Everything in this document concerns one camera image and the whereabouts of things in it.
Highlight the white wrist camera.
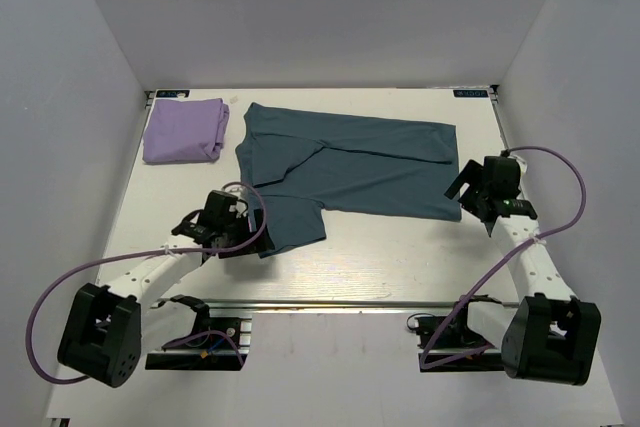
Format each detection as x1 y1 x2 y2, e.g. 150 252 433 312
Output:
501 149 528 179
223 186 249 217

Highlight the folded lavender t-shirt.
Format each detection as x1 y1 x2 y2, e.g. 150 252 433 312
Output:
142 99 230 165

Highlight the dark teal t-shirt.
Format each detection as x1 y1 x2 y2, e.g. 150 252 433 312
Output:
236 103 462 256

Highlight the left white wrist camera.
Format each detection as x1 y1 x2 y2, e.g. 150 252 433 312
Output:
223 186 249 217

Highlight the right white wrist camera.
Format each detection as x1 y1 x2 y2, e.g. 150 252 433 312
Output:
501 149 528 179

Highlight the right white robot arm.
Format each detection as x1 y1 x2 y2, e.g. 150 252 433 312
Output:
436 151 601 386

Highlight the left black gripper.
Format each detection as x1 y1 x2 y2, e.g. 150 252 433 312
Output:
220 208 275 258

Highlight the blue table sticker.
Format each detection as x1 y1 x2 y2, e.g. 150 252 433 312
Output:
155 89 190 99
453 89 489 98

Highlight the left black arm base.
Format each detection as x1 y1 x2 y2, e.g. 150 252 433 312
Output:
142 296 252 372

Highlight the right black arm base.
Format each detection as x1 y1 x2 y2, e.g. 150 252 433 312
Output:
406 306 504 373

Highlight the right blue table sticker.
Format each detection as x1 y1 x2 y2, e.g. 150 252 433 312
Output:
453 89 489 98

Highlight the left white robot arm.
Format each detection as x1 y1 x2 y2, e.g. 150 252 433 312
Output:
57 190 273 388

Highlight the left blue table sticker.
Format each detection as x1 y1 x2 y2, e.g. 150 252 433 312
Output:
155 89 190 99

